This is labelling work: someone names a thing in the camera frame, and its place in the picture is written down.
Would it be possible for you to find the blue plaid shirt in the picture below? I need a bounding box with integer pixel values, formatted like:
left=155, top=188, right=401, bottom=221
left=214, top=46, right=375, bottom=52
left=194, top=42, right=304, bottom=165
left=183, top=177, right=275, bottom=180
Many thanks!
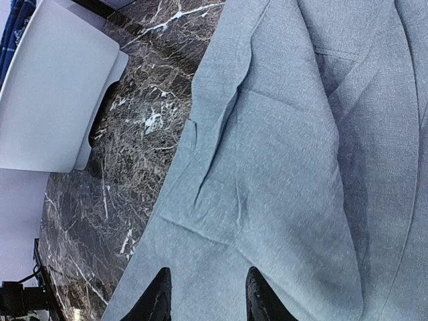
left=1, top=0, right=37, bottom=86

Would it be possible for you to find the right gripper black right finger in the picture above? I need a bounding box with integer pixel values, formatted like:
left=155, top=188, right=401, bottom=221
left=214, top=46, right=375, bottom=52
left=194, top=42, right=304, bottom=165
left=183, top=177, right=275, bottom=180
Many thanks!
left=245, top=267, right=296, bottom=321

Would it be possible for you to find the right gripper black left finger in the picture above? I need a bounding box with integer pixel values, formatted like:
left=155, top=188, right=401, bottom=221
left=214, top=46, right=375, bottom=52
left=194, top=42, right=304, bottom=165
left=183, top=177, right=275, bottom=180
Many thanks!
left=132, top=267, right=172, bottom=320

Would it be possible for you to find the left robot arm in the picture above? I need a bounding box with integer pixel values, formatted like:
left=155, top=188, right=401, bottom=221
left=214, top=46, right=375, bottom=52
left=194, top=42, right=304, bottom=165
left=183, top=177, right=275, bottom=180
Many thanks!
left=1, top=282, right=55, bottom=318

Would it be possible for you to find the grey long sleeve shirt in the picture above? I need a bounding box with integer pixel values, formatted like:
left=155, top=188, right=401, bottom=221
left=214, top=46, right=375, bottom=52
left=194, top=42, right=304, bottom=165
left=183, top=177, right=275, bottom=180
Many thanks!
left=103, top=1, right=427, bottom=320

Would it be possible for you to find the white plastic bin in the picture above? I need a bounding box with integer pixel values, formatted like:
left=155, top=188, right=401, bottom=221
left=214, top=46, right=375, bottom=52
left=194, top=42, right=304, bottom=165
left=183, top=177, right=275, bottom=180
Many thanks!
left=1, top=1, right=128, bottom=173

